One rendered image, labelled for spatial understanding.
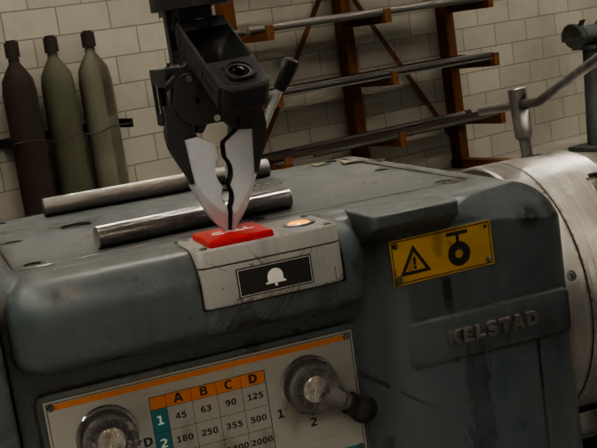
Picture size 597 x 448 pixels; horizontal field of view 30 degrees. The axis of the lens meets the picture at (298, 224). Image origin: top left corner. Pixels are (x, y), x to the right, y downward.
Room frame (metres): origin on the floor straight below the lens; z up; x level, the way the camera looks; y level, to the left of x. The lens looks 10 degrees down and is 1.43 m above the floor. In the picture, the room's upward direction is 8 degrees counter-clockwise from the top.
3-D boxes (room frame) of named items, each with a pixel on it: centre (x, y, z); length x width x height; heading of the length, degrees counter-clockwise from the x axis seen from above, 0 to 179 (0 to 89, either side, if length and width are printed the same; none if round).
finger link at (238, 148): (1.01, 0.05, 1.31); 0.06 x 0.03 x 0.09; 19
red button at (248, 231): (0.98, 0.06, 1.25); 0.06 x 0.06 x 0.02; 19
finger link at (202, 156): (1.00, 0.08, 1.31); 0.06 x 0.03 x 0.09; 19
